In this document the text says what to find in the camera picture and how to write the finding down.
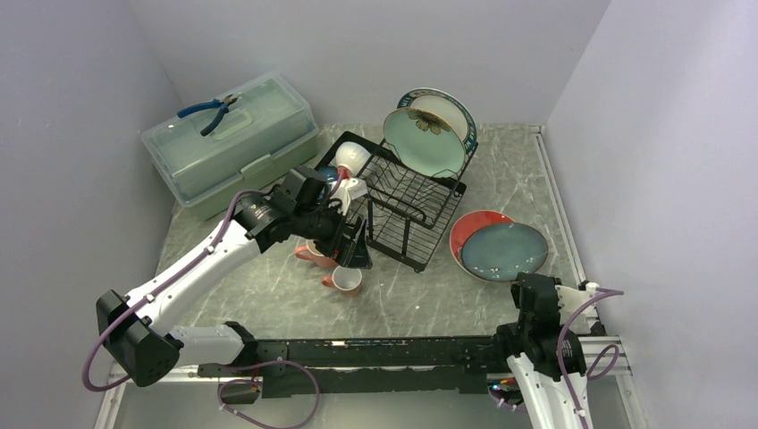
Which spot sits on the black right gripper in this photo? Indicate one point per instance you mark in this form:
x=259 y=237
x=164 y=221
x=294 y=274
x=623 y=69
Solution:
x=515 y=289

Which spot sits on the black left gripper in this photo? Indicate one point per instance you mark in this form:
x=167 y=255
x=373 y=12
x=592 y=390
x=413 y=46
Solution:
x=349 y=251

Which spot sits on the small pink mug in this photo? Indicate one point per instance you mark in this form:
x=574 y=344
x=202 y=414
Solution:
x=345 y=280

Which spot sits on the large pink mug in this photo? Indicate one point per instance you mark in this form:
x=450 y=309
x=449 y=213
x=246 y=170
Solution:
x=309 y=252

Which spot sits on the dark blue speckled plate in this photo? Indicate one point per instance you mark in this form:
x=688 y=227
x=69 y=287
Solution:
x=499 y=252

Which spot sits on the black wire dish rack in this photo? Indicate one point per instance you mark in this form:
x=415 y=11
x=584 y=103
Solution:
x=406 y=213

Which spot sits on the dark blue tan bowl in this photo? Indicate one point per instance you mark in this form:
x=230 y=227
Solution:
x=331 y=174

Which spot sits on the white ceramic bowl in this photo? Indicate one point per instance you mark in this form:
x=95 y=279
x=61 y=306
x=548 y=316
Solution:
x=352 y=157

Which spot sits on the mint green flower plate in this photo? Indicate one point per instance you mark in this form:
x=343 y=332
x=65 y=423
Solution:
x=424 y=142

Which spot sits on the green rimmed white plate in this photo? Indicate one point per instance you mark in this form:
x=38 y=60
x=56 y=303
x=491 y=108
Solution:
x=446 y=106

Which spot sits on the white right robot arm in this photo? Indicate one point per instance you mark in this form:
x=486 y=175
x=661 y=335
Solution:
x=550 y=403

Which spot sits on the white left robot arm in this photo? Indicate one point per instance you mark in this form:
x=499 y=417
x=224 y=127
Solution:
x=140 y=329

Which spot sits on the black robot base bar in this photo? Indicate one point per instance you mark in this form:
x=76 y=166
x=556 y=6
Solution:
x=464 y=364

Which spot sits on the clear plastic storage box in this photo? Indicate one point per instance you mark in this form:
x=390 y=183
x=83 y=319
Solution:
x=247 y=138

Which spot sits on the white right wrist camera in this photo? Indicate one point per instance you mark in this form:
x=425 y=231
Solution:
x=570 y=299

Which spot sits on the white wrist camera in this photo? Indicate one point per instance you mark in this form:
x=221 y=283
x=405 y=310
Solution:
x=570 y=299
x=346 y=190

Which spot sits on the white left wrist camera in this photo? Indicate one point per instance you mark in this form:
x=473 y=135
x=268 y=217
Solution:
x=346 y=190

